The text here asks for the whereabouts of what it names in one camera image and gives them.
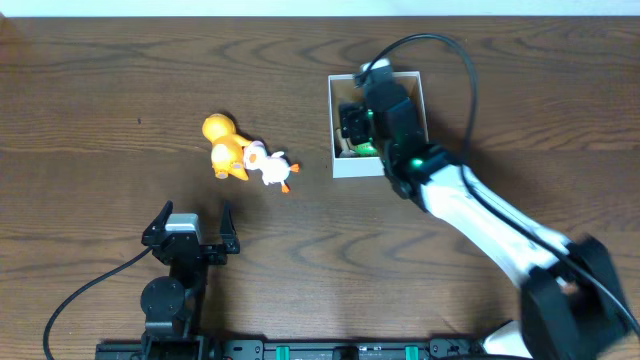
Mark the white wooden rattle drum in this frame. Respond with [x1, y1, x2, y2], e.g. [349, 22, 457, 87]
[334, 129, 359, 158]

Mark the white pink duck toy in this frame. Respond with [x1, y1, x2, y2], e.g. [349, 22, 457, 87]
[243, 141, 300, 194]

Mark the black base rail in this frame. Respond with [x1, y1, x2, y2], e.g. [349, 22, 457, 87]
[94, 337, 495, 360]

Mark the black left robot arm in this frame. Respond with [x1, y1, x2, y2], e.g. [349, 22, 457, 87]
[140, 202, 240, 359]

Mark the orange dinosaur toy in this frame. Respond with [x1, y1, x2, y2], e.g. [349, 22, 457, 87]
[202, 113, 251, 181]

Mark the white cardboard box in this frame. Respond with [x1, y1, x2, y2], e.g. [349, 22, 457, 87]
[327, 71, 429, 179]

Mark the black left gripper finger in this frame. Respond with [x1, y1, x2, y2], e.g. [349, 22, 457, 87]
[141, 200, 173, 246]
[219, 201, 238, 245]

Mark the green number ball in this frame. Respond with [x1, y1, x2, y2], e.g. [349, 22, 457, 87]
[354, 142, 378, 157]

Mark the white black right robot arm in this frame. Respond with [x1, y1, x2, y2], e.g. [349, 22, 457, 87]
[339, 60, 639, 359]

